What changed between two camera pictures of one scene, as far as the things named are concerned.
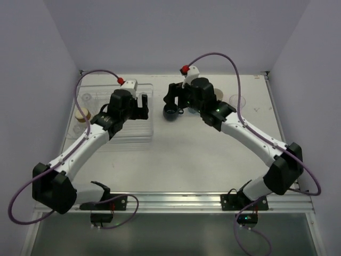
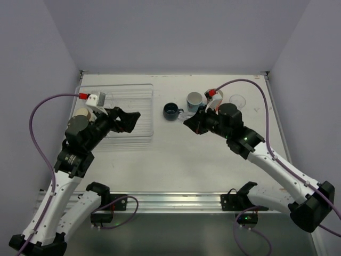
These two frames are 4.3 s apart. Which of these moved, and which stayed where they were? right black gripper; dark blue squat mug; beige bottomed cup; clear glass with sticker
Moved: right black gripper
Stayed: beige bottomed cup; dark blue squat mug; clear glass with sticker
